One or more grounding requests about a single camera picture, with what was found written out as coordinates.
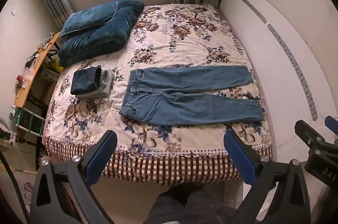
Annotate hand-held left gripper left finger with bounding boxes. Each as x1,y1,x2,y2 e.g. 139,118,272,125
30,130,118,224

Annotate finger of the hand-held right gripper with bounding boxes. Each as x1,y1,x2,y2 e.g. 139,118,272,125
294,120,326,152
325,115,338,132

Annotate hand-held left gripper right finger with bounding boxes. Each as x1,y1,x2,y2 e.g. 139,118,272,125
223,129,311,224

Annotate blue denim pants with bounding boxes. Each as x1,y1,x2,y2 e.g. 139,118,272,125
119,65,265,126

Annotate grey folded pants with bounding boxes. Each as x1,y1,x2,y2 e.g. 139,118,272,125
76,69,114,99

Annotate person's grey-clad legs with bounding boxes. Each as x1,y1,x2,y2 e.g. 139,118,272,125
143,184,238,224

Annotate dark folded jeans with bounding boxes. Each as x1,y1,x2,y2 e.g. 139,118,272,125
70,66,102,95

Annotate green rack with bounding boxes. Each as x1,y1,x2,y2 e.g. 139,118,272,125
9,105,45,137

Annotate white headboard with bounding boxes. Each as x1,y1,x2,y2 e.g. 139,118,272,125
219,0,338,172

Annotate white standing fan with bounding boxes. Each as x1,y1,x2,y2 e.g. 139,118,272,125
0,118,19,153

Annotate clear plastic storage box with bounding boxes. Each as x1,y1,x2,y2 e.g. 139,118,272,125
40,63,60,84

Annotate yellow box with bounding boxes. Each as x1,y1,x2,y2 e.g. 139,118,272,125
49,57,64,74

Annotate wooden desk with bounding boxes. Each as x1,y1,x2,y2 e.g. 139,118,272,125
13,32,62,108

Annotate dark blue folded duvet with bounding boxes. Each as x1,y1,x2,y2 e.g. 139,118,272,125
57,0,145,67

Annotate floral bed blanket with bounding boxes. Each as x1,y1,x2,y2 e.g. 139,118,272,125
42,3,274,186

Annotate dark blue velvet pillow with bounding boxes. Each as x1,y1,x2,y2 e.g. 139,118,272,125
59,0,119,38

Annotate black cable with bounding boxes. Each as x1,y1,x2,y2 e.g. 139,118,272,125
0,150,28,224

